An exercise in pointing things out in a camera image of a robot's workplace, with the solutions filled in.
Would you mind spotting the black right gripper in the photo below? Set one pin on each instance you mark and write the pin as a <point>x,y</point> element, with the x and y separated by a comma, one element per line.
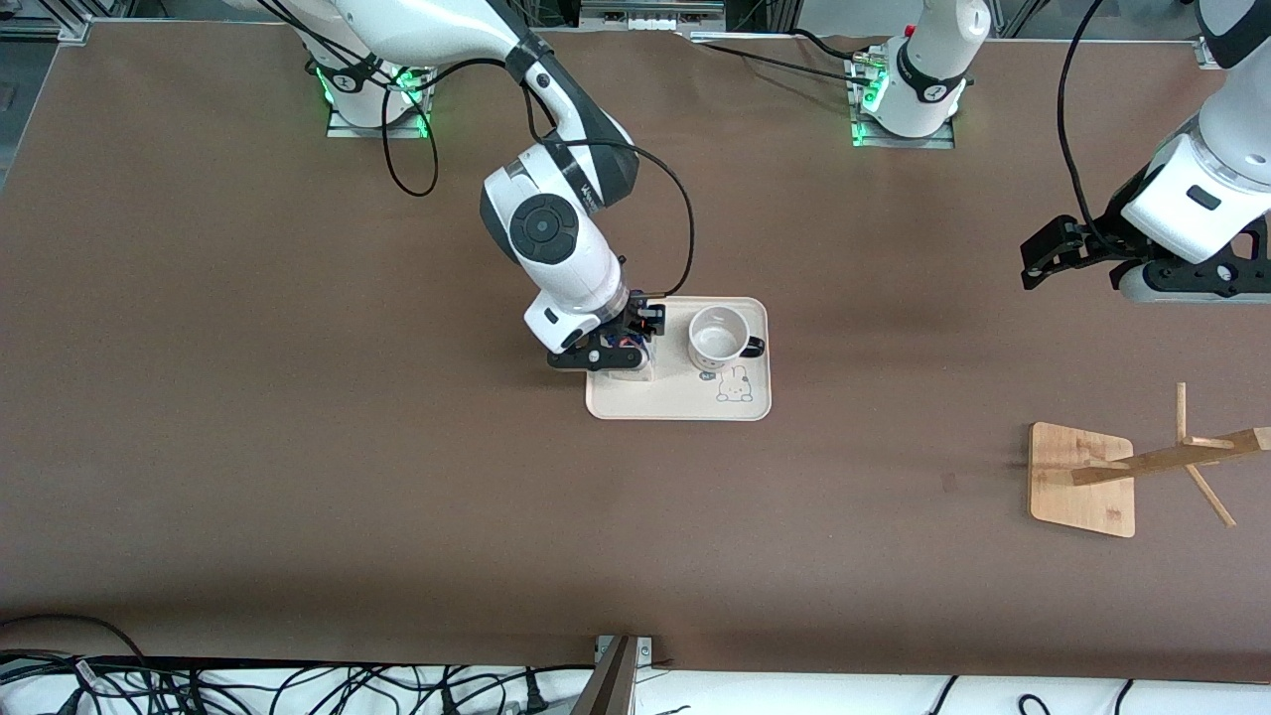
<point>638,313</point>

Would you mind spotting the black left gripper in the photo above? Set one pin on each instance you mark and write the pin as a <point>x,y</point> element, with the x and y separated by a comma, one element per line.
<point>1095,245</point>

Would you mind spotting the blue white milk carton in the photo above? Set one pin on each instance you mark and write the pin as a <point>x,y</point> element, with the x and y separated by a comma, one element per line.
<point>635,375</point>

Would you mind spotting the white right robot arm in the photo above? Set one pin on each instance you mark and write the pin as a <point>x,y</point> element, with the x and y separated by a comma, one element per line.
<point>556,238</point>

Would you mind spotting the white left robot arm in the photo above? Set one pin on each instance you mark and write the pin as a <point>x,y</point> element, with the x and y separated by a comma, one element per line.
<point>933,60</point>

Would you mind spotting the wooden cup stand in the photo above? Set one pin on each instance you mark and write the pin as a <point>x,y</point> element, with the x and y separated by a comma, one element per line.
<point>1077,487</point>

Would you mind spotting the cream rabbit print tray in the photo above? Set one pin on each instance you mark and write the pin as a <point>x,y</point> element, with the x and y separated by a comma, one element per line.
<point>675,397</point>

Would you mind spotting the aluminium profile bar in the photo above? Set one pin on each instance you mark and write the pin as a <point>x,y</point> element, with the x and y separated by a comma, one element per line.
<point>606,685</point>

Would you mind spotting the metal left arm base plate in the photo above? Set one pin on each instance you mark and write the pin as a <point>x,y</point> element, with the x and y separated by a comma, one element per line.
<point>904,142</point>

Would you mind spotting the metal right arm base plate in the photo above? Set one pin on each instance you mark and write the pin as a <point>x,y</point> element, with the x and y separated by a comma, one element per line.
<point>377,131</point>

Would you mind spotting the metal corner bracket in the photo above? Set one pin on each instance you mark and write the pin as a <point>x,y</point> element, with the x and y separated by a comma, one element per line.
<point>74,30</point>

